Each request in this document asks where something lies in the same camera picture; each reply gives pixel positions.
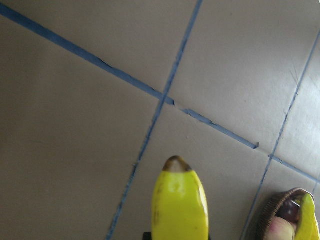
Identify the greenish yellow banana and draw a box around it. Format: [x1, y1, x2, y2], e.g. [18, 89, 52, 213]
[294, 194, 320, 240]

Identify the pink white peach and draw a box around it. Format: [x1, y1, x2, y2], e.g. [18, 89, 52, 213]
[266, 216, 296, 240]

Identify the brown wicker basket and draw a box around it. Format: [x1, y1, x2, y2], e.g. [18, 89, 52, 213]
[255, 187, 315, 240]

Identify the dark red apple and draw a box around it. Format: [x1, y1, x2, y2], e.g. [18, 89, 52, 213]
[276, 198, 301, 223]

